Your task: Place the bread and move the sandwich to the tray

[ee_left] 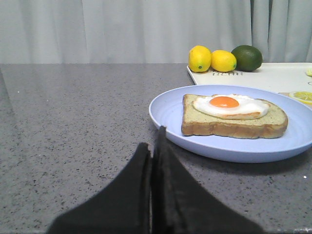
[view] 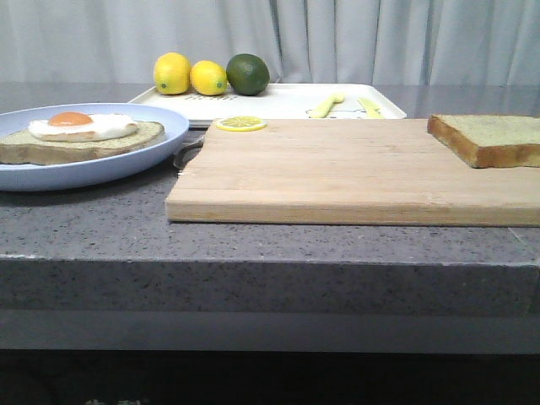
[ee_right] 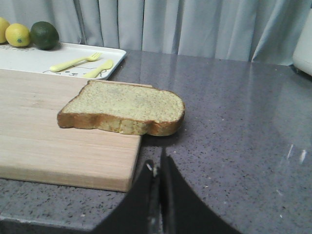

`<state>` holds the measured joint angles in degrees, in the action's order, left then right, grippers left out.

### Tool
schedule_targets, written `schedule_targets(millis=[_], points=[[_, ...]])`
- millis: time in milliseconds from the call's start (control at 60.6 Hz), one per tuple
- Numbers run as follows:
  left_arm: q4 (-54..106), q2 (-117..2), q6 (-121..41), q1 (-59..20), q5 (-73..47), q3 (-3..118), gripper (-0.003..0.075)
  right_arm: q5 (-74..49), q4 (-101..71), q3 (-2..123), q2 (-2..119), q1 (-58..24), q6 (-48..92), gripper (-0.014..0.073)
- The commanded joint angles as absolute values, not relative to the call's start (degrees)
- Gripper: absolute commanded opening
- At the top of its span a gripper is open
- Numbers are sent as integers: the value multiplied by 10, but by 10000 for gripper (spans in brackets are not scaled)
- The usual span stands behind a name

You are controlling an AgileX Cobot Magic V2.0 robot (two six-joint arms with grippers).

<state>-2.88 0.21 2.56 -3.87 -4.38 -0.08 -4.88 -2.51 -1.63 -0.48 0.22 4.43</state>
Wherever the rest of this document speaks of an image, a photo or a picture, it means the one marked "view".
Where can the fried egg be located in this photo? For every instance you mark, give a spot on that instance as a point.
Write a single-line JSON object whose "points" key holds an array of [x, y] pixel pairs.
{"points": [[74, 126]]}

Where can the light blue round plate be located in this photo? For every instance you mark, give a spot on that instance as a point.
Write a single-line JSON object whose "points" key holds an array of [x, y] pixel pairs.
{"points": [[41, 178]]}

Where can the bread slice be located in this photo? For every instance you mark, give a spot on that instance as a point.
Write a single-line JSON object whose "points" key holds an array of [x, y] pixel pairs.
{"points": [[489, 141], [23, 148]]}

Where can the cream bear tray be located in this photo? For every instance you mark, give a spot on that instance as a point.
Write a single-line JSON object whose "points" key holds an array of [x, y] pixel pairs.
{"points": [[278, 101]]}

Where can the wooden cutting board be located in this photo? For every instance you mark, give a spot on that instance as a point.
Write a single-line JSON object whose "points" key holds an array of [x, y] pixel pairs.
{"points": [[346, 172]]}

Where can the lemon slice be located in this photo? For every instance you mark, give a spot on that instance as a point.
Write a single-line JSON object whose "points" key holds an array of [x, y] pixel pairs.
{"points": [[241, 123]]}

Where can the yellow plastic fork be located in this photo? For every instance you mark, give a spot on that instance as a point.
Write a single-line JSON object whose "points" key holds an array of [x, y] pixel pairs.
{"points": [[323, 108]]}

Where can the green lime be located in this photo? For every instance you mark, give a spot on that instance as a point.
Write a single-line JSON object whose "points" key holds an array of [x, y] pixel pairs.
{"points": [[247, 74]]}

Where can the yellow plastic knife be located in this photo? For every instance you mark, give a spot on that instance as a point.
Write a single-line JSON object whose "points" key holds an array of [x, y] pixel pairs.
{"points": [[372, 110]]}

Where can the right yellow lemon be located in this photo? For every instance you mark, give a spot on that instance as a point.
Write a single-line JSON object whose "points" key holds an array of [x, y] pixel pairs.
{"points": [[208, 78]]}

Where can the yellow lemon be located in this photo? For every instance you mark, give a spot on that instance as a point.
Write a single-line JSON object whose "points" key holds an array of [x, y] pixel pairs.
{"points": [[208, 78], [172, 74]]}

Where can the left yellow lemon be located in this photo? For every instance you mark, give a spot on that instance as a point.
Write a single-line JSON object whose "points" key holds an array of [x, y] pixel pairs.
{"points": [[172, 74]]}

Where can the grey curtain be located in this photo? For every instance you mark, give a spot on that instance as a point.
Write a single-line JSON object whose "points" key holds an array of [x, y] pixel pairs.
{"points": [[366, 42]]}

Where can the metal cutting board handle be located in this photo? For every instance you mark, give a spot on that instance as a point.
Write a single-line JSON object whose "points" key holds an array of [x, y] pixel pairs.
{"points": [[187, 153]]}

